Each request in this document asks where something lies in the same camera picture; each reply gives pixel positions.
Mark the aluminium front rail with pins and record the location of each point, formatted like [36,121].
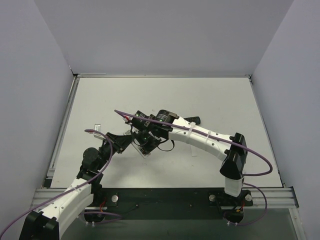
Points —
[277,198]

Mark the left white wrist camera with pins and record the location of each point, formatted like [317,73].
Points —
[97,133]

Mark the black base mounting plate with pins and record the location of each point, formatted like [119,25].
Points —
[201,203]

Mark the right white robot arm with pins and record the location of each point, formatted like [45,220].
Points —
[227,148]

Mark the white remote control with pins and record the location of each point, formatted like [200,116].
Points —
[137,148]

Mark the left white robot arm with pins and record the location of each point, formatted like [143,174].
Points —
[52,221]

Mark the black tv remote control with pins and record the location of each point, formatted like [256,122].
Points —
[194,119]

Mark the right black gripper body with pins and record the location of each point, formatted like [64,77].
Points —
[139,118]

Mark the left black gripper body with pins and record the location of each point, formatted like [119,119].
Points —
[114,142]

